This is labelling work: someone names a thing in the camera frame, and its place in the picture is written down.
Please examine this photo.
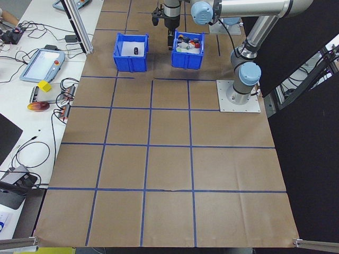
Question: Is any V-shaped metal bar frame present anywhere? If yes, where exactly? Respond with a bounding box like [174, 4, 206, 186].
[264, 43, 339, 119]

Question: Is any grey usb hub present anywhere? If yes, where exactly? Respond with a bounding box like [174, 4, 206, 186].
[0, 165, 38, 190]

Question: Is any white desk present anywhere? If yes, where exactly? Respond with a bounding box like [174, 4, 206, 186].
[0, 0, 104, 240]

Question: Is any black adapter power cable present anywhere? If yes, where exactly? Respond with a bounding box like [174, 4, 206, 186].
[15, 21, 77, 44]

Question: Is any red orange oval object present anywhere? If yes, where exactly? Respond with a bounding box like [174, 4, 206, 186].
[27, 102, 50, 112]

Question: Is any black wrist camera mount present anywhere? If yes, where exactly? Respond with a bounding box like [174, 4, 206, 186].
[151, 7, 165, 27]

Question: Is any aluminium profile bar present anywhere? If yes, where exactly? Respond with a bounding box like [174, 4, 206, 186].
[0, 236, 40, 251]
[292, 238, 339, 253]

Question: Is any black flat device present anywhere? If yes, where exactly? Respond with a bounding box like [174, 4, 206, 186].
[0, 188, 27, 211]

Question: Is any black frame cover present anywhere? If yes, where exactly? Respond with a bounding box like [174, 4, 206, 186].
[242, 0, 339, 243]

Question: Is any small electronics board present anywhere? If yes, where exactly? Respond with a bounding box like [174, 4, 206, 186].
[0, 26, 27, 45]

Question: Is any yellow cube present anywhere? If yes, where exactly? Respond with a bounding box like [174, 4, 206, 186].
[37, 80, 52, 93]

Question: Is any blue plastic button bin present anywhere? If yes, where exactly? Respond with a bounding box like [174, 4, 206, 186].
[171, 30, 206, 70]

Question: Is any white blue paper sheet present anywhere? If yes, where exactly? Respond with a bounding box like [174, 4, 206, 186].
[0, 211, 13, 233]

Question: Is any yellow strip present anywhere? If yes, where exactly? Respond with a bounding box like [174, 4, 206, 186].
[0, 247, 74, 254]

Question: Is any thin black desk cable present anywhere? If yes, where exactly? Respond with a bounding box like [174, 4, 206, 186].
[10, 135, 51, 170]

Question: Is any orange black usb adapter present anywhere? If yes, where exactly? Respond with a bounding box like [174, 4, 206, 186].
[65, 84, 78, 98]
[59, 104, 72, 119]

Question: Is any blue plastic module bin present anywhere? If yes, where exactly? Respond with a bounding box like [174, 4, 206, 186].
[113, 32, 149, 72]

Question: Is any pile of push-button switches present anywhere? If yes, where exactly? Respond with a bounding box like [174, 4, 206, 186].
[175, 33, 203, 55]

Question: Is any aluminium profile post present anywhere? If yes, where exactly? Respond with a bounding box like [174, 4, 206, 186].
[60, 0, 94, 55]

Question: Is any white foam bin liner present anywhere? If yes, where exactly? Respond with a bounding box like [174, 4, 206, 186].
[120, 41, 146, 58]

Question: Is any flat metal tray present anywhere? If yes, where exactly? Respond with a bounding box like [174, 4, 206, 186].
[28, 86, 58, 104]

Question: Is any white square base plate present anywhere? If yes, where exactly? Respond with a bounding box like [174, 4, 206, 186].
[216, 79, 262, 113]
[209, 22, 242, 35]

